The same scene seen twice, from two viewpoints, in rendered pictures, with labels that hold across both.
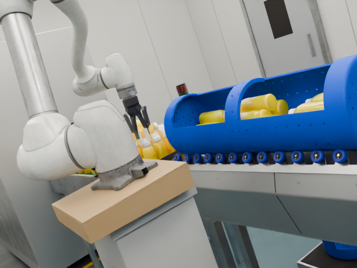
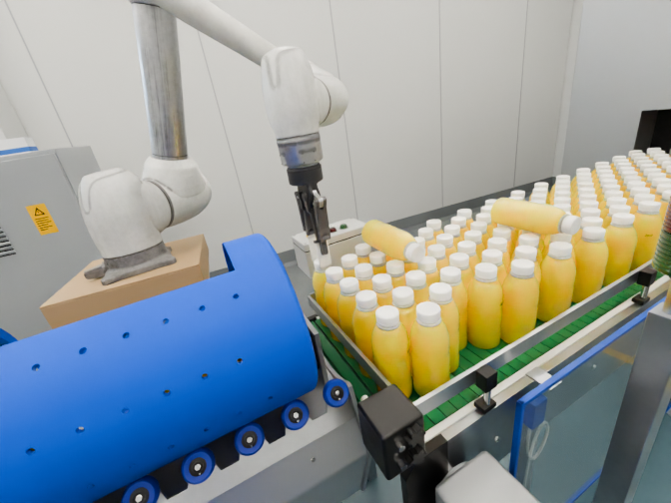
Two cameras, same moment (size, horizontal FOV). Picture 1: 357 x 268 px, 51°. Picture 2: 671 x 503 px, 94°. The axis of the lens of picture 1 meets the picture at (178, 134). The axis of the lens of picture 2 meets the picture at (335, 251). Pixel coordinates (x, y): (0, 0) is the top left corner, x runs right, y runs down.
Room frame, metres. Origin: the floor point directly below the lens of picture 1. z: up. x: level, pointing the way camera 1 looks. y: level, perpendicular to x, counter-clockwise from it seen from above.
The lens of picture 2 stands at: (1.99, -0.50, 1.39)
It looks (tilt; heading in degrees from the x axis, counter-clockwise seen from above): 23 degrees down; 102
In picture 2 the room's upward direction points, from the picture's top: 9 degrees counter-clockwise
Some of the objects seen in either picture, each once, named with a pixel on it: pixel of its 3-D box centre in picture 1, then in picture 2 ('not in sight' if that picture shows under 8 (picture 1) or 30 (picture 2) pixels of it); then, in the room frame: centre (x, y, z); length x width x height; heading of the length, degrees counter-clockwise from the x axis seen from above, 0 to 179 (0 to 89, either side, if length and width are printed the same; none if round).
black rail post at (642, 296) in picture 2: not in sight; (644, 285); (2.52, 0.20, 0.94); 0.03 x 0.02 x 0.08; 36
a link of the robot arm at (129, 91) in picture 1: (127, 92); (301, 151); (1.80, 0.16, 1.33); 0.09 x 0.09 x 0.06
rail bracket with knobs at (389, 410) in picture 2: not in sight; (390, 430); (1.95, -0.18, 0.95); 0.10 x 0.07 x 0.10; 126
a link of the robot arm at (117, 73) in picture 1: (116, 70); (293, 93); (1.80, 0.18, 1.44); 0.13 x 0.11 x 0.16; 77
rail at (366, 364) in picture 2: (183, 150); (345, 341); (1.87, 0.01, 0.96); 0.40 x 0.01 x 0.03; 126
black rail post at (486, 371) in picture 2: not in sight; (485, 388); (2.11, -0.09, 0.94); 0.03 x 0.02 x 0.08; 36
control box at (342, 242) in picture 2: not in sight; (333, 246); (1.80, 0.32, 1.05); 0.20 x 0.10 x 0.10; 36
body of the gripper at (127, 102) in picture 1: (132, 106); (307, 186); (1.80, 0.16, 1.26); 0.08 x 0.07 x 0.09; 125
